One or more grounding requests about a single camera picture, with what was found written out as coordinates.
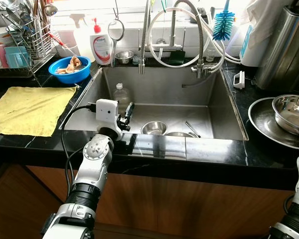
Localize clear plastic bottle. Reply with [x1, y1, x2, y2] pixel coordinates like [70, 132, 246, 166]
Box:
[113, 83, 132, 114]

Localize small steel bowl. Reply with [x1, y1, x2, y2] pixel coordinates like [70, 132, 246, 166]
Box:
[163, 131, 194, 138]
[115, 50, 135, 65]
[141, 120, 167, 135]

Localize stainless steel sink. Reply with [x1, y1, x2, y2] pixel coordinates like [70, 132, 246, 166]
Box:
[65, 65, 249, 141]

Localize steel utensil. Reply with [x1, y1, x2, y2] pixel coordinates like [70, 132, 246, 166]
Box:
[184, 121, 201, 138]

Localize blue plastic bowl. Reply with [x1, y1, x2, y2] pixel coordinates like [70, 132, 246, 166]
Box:
[48, 56, 92, 84]

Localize white soap bottle red pump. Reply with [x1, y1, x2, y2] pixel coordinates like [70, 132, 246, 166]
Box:
[90, 18, 114, 66]

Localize green sponge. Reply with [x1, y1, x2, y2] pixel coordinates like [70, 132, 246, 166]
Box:
[169, 50, 186, 65]

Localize pale food pieces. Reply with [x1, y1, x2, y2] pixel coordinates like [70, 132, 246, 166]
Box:
[56, 56, 83, 75]

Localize chrome ribbed tap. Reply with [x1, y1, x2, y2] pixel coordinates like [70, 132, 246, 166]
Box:
[139, 0, 153, 75]

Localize white spray bottle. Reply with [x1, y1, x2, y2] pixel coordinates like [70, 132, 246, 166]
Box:
[70, 13, 95, 60]

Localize yellow cloth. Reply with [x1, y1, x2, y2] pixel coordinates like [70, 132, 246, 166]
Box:
[0, 86, 79, 137]

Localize spring pull-down faucet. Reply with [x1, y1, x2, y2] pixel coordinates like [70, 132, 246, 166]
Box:
[162, 0, 213, 79]

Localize brown wooden cabinet front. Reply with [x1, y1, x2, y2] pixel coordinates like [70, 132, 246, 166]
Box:
[0, 162, 299, 239]

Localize teal cup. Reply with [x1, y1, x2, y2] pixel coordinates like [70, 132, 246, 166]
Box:
[4, 46, 30, 69]

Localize blue bottle brush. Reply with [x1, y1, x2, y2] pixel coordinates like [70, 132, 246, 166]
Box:
[212, 0, 236, 41]

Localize steel mixing bowl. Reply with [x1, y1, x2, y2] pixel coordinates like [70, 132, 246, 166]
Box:
[272, 95, 299, 136]

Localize steel ladle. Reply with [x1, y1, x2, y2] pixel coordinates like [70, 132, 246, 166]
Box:
[44, 2, 58, 16]

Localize white container blue label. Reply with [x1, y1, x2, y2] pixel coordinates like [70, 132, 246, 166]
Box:
[239, 22, 262, 68]

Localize large steel basin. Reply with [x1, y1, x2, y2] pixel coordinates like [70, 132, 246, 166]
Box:
[248, 96, 299, 150]

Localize white bowl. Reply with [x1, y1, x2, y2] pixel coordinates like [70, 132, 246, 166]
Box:
[0, 26, 13, 45]

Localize tall steel container black lid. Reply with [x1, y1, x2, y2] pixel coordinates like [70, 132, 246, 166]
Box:
[254, 5, 299, 90]

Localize white draped cloth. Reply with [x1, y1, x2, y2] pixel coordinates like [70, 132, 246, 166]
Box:
[247, 0, 290, 48]

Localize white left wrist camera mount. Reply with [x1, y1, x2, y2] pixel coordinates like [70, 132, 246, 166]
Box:
[96, 99, 123, 140]

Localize white flexible hose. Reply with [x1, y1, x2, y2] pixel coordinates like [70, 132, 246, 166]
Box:
[149, 7, 212, 69]
[202, 20, 241, 64]

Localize round wire strainer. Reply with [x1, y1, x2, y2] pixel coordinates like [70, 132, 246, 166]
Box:
[108, 7, 125, 41]

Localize red handled utensil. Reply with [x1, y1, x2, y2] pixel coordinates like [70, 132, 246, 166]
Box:
[47, 31, 78, 55]

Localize steel wire dish rack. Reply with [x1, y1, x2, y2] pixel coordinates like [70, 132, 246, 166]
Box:
[0, 0, 58, 79]

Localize steel wire cutlery basket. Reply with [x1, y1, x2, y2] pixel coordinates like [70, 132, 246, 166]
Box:
[21, 15, 53, 59]

